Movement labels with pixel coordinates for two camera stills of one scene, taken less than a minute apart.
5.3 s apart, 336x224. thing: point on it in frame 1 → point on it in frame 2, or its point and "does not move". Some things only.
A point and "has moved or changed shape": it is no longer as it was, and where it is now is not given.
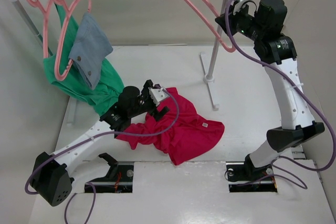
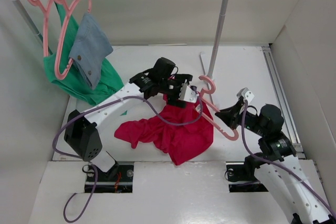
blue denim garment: x=90 y=48 does not move
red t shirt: x=191 y=134 has moved or changed shape
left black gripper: x=157 y=114 → x=175 y=100
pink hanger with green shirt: x=45 y=11 does not move
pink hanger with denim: x=67 y=11 does not move
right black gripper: x=232 y=18 → x=231 y=115
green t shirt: x=60 y=71 does not move
